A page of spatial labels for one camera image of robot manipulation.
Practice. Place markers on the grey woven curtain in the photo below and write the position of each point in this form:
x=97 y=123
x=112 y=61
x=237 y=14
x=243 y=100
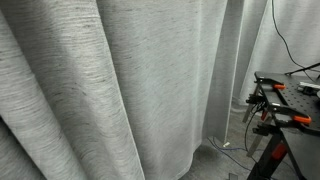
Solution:
x=128 y=89

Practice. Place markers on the orange black clamp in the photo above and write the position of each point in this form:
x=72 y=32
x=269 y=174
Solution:
x=271 y=83
x=294 y=114

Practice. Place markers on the black workbench stand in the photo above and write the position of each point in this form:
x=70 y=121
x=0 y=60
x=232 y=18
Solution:
x=291 y=119

